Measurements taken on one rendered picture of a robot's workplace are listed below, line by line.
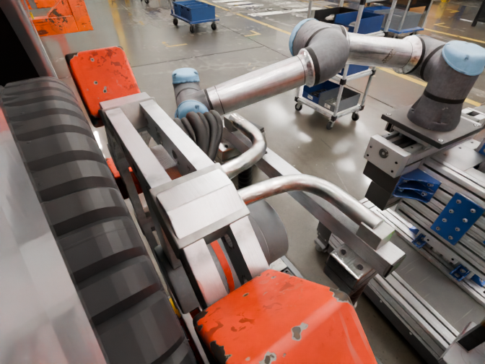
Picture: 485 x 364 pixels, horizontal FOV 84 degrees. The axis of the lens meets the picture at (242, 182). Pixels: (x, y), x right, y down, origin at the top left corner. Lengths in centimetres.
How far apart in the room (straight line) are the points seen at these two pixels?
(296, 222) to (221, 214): 147
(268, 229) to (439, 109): 75
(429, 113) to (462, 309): 78
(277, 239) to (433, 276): 106
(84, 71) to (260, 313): 37
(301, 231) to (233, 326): 148
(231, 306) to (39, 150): 16
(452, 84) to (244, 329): 96
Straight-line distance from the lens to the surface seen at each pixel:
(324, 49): 75
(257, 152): 45
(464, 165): 114
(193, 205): 21
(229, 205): 22
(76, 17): 393
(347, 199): 39
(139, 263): 17
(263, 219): 47
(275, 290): 20
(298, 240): 160
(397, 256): 39
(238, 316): 19
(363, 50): 96
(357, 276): 39
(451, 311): 140
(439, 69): 105
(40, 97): 27
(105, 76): 44
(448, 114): 107
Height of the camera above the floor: 127
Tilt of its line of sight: 42 degrees down
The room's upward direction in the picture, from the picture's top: straight up
